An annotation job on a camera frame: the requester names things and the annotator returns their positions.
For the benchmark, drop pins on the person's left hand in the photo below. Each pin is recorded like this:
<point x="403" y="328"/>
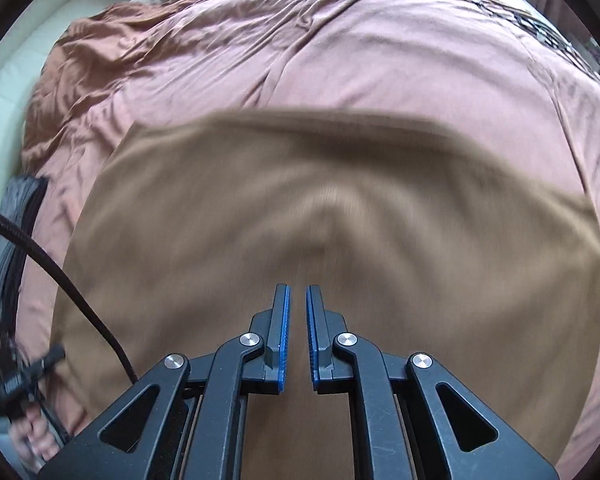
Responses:
<point x="34" y="442"/>

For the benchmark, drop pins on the cream padded headboard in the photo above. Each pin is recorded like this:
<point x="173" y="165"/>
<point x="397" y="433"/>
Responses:
<point x="23" y="52"/>

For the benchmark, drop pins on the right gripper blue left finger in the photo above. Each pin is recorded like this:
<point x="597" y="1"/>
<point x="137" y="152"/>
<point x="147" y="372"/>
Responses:
<point x="267" y="372"/>

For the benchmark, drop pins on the salmon pink bed blanket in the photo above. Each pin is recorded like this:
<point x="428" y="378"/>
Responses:
<point x="463" y="65"/>

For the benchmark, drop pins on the brown printed t-shirt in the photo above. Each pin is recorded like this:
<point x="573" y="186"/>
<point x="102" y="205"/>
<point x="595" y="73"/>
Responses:
<point x="418" y="236"/>

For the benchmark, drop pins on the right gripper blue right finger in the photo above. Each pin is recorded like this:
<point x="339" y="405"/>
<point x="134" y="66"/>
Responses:
<point x="328" y="373"/>

